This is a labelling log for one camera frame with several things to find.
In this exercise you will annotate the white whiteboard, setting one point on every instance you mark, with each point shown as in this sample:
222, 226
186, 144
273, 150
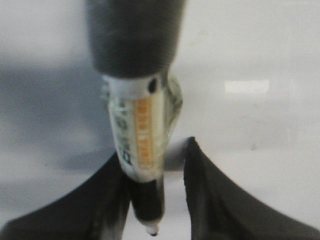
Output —
250, 77

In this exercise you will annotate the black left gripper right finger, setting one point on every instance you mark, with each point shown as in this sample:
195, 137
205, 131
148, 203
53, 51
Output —
221, 210

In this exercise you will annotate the black whiteboard marker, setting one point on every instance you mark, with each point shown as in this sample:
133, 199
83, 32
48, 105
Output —
133, 44

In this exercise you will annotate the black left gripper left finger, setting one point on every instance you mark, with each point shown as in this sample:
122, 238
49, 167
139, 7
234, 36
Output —
96, 210

